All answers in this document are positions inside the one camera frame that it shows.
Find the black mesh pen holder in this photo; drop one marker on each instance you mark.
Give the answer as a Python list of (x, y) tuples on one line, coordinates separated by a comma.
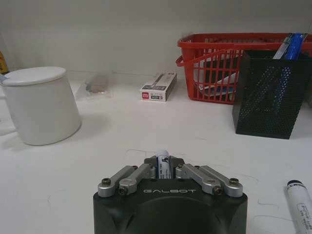
[(269, 95)]

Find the yellow package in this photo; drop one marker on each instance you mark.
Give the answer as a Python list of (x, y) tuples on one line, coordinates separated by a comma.
[(2, 62)]

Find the grey pen with clip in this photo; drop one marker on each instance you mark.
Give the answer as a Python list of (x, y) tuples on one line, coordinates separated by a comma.
[(282, 48)]

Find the papers in basket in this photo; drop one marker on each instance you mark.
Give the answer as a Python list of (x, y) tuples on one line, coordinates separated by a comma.
[(219, 87)]

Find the clear plastic bag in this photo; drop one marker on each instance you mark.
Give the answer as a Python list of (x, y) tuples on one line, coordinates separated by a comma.
[(96, 85)]

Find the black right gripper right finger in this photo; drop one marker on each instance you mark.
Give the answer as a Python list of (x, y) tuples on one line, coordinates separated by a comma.
[(207, 179)]

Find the small grey staples box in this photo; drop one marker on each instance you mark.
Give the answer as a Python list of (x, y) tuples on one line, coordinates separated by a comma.
[(158, 86)]

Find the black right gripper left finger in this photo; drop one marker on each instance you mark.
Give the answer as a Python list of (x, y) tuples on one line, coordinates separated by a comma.
[(132, 176)]

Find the white lidded ceramic container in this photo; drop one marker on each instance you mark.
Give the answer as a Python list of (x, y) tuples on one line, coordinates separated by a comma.
[(39, 104)]

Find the white marker with blue label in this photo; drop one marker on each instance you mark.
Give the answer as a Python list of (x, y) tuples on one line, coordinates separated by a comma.
[(163, 164)]

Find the red plastic basket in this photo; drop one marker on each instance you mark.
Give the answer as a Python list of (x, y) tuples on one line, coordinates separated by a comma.
[(219, 65)]

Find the white marker with dark cap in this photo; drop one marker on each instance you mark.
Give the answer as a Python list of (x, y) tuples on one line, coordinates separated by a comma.
[(299, 206)]

